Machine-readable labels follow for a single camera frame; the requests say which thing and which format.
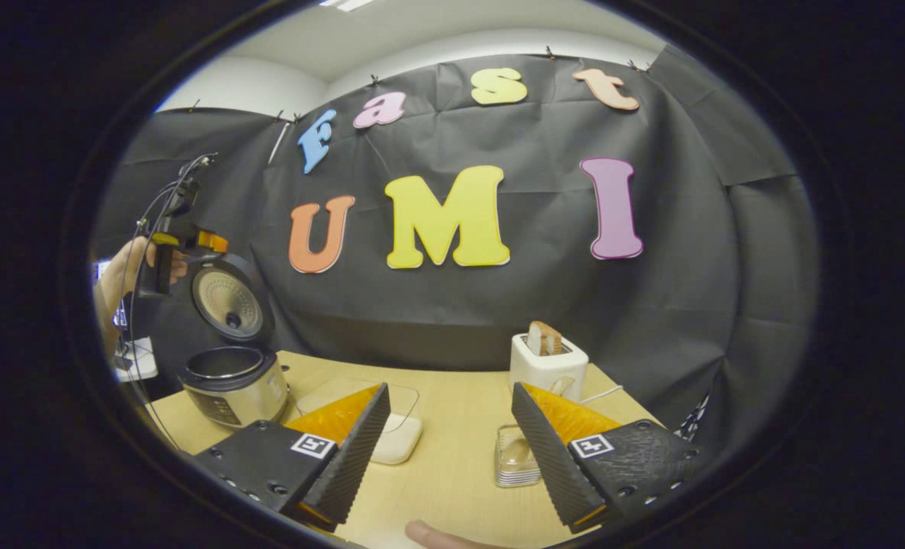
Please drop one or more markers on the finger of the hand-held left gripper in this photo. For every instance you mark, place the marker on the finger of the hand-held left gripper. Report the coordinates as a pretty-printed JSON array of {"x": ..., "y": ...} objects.
[
  {"x": 210, "y": 242},
  {"x": 165, "y": 239}
]

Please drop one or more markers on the silver black rice cooker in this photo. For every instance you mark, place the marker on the silver black rice cooker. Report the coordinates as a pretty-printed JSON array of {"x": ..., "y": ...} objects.
[{"x": 235, "y": 389}]

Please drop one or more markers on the computer monitor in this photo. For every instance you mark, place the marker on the computer monitor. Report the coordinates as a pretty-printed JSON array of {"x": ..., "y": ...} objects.
[{"x": 120, "y": 314}]

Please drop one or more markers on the brown crust bread slice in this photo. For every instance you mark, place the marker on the brown crust bread slice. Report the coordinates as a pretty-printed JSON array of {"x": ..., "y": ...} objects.
[{"x": 551, "y": 339}]

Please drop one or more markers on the white rice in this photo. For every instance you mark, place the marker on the white rice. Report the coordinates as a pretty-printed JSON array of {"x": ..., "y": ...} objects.
[{"x": 399, "y": 442}]

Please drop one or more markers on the black backdrop cloth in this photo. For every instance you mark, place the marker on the black backdrop cloth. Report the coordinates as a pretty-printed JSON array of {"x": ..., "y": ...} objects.
[{"x": 460, "y": 305}]

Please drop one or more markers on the ceiling light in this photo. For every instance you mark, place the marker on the ceiling light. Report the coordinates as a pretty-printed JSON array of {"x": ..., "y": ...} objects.
[{"x": 345, "y": 4}]

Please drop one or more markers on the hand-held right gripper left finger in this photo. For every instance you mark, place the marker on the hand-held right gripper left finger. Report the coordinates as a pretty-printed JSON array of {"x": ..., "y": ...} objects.
[{"x": 357, "y": 457}]

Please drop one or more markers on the white side table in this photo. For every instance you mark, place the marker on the white side table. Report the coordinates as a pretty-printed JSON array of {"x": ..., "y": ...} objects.
[{"x": 141, "y": 362}]

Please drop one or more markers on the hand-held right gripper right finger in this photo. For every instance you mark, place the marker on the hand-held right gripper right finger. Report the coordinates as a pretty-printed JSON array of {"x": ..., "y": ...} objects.
[{"x": 551, "y": 457}]

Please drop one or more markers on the clear plastic container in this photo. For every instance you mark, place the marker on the clear plastic container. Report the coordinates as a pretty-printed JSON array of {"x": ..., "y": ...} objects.
[{"x": 402, "y": 400}]

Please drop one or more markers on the wooden spoon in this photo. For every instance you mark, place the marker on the wooden spoon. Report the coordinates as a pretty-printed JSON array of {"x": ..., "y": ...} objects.
[{"x": 521, "y": 451}]

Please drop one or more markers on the white toaster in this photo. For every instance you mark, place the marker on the white toaster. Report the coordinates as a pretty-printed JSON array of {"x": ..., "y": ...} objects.
[{"x": 547, "y": 370}]

